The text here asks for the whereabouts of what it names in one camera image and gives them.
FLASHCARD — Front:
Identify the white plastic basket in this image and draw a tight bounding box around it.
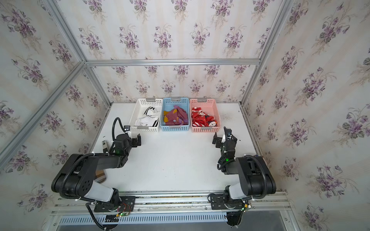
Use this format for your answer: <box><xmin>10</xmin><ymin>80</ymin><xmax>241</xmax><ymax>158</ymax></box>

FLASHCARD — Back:
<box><xmin>129</xmin><ymin>98</ymin><xmax>163</xmax><ymax>132</ymax></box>

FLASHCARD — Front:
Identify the red white striped santa sock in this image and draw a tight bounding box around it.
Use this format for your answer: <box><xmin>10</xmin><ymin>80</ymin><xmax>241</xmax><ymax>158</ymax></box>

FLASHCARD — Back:
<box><xmin>192</xmin><ymin>107</ymin><xmax>202</xmax><ymax>112</ymax></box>

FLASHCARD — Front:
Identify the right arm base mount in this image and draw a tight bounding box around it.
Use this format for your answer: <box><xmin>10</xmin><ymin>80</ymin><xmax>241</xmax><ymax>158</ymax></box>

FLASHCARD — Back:
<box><xmin>207</xmin><ymin>193</ymin><xmax>250</xmax><ymax>210</ymax></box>

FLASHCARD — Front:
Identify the blue plastic basket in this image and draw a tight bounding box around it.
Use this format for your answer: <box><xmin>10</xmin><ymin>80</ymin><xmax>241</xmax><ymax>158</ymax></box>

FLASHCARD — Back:
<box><xmin>160</xmin><ymin>97</ymin><xmax>190</xmax><ymax>131</ymax></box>

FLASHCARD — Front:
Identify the purple striped sock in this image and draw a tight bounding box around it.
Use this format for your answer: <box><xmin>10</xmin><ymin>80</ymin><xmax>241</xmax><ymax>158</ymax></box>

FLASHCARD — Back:
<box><xmin>163</xmin><ymin>105</ymin><xmax>189</xmax><ymax>126</ymax></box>

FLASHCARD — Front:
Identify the aluminium rail front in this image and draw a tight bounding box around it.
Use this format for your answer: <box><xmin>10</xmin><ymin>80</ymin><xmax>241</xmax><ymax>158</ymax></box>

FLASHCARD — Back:
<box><xmin>51</xmin><ymin>191</ymin><xmax>292</xmax><ymax>215</ymax></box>

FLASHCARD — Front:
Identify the pink plastic basket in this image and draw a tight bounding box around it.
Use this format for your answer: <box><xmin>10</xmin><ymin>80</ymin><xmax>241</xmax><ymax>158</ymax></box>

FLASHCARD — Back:
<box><xmin>189</xmin><ymin>98</ymin><xmax>221</xmax><ymax>133</ymax></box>

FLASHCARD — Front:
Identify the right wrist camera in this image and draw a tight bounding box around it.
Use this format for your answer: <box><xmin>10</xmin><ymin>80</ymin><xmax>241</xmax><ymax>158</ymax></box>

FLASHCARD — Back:
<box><xmin>224</xmin><ymin>127</ymin><xmax>232</xmax><ymax>142</ymax></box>

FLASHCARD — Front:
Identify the red snowflake sock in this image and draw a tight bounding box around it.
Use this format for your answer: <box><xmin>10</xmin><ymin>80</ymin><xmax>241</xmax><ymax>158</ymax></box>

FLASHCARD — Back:
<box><xmin>191</xmin><ymin>111</ymin><xmax>218</xmax><ymax>127</ymax></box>

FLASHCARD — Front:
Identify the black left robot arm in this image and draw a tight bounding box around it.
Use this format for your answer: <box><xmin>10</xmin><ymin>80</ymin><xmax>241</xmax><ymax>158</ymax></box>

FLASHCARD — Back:
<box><xmin>51</xmin><ymin>117</ymin><xmax>142</xmax><ymax>206</ymax></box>

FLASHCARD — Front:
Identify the brown plaid cylinder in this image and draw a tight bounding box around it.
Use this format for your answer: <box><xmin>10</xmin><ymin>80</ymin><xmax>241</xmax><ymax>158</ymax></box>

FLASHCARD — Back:
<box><xmin>94</xmin><ymin>170</ymin><xmax>107</xmax><ymax>183</ymax></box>

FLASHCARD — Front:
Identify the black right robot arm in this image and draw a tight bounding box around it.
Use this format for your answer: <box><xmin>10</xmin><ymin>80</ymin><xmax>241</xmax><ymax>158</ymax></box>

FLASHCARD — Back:
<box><xmin>213</xmin><ymin>127</ymin><xmax>277</xmax><ymax>202</ymax></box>

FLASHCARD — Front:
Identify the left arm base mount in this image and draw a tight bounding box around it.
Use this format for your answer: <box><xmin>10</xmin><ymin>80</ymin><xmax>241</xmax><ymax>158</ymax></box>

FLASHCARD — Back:
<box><xmin>93</xmin><ymin>196</ymin><xmax>136</xmax><ymax>216</ymax></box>

